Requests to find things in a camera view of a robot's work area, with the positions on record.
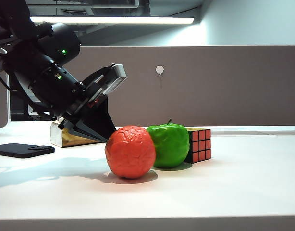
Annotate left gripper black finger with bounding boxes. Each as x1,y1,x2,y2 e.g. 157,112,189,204
64,119,108,142
82,95,117,142

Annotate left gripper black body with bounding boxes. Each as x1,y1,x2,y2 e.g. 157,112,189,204
52,80,108,131

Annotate wrinkled orange fruit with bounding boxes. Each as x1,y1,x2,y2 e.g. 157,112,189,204
104,125,157,180

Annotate green plastic apple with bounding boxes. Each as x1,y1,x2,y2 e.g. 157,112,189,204
145,118,191,168

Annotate Rubik's cube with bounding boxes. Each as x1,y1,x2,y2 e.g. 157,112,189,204
184,128,212,164

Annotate gold tissue pack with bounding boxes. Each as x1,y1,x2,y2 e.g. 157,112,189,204
49,120,101,148

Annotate black smartphone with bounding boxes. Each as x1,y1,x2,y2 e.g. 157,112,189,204
0,143,55,159

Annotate black office chair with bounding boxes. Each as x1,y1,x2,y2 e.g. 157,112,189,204
9,92,30,122

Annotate narrow brown desk partition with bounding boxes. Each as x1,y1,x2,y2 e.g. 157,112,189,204
0,57,10,128

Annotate long ceiling light strip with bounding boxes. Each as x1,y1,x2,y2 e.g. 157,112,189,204
29,16,195,25

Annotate wide brown desk partition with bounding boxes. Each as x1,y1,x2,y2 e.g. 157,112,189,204
55,45,295,128

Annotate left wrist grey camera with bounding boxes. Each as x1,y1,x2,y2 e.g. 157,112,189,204
81,63,128,96

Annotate white adhesive wall hook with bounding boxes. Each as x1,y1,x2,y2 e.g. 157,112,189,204
155,65,165,84

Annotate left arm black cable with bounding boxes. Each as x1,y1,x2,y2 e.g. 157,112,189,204
0,67,54,119

